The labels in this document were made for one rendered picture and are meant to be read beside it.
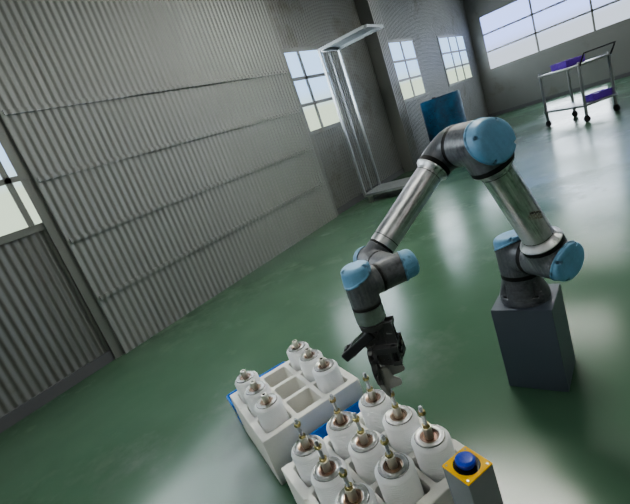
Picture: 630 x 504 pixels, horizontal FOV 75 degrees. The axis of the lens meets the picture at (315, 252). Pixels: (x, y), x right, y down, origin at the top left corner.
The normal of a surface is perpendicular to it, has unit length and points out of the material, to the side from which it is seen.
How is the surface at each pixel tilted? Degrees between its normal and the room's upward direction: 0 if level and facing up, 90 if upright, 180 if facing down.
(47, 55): 90
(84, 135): 90
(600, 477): 0
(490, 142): 83
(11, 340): 90
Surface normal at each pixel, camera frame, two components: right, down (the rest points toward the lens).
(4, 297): 0.76, -0.10
